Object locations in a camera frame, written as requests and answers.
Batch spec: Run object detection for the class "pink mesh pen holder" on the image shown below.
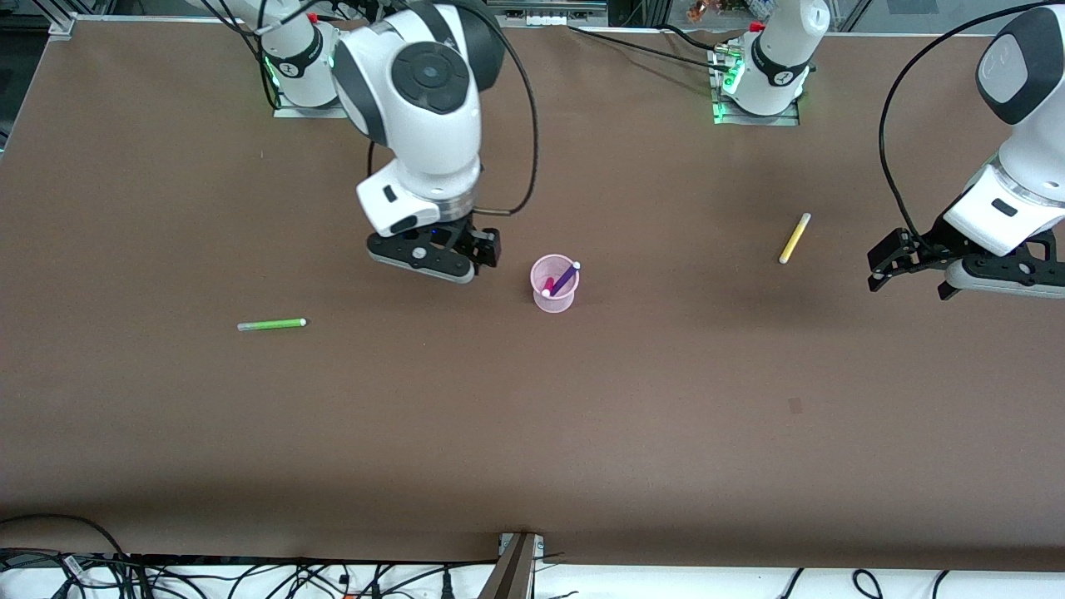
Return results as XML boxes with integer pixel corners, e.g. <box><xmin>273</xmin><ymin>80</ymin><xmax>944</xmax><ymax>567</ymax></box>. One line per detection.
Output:
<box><xmin>530</xmin><ymin>255</ymin><xmax>581</xmax><ymax>314</ymax></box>

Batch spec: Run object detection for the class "yellow highlighter pen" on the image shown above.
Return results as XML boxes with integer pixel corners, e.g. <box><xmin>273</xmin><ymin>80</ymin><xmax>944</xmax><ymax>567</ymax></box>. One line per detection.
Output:
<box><xmin>778</xmin><ymin>213</ymin><xmax>812</xmax><ymax>265</ymax></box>

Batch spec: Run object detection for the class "white power strip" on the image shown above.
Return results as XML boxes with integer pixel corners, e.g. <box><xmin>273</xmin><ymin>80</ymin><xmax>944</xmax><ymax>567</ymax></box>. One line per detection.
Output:
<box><xmin>487</xmin><ymin>0</ymin><xmax>608</xmax><ymax>26</ymax></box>

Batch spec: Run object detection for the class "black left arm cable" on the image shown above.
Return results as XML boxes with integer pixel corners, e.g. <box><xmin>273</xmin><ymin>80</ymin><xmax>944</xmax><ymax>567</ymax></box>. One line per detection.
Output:
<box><xmin>879</xmin><ymin>0</ymin><xmax>1065</xmax><ymax>246</ymax></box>

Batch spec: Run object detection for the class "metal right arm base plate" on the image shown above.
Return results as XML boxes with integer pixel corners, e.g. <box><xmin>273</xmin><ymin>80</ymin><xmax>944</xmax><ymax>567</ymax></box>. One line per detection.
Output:
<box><xmin>273</xmin><ymin>50</ymin><xmax>360</xmax><ymax>119</ymax></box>

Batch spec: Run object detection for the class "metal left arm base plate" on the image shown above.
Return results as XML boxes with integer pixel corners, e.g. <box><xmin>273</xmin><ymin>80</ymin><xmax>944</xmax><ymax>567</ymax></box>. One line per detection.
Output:
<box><xmin>711</xmin><ymin>46</ymin><xmax>801</xmax><ymax>127</ymax></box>

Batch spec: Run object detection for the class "black cable on table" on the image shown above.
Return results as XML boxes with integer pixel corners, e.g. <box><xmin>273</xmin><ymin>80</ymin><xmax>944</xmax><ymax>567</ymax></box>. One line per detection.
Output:
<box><xmin>568</xmin><ymin>23</ymin><xmax>735</xmax><ymax>69</ymax></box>

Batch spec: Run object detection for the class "aluminium camera mount post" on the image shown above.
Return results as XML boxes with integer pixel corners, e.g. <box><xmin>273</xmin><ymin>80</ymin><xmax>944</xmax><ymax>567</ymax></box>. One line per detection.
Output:
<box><xmin>478</xmin><ymin>532</ymin><xmax>546</xmax><ymax>599</ymax></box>

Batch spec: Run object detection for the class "black cable tangle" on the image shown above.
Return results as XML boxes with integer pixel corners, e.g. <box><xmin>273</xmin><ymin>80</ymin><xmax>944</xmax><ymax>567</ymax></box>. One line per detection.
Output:
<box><xmin>0</xmin><ymin>549</ymin><xmax>500</xmax><ymax>599</ymax></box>

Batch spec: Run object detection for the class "black looped floor cable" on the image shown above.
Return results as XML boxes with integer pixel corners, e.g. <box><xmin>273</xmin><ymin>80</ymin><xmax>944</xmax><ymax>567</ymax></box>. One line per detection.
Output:
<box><xmin>0</xmin><ymin>513</ymin><xmax>132</xmax><ymax>575</ymax></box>

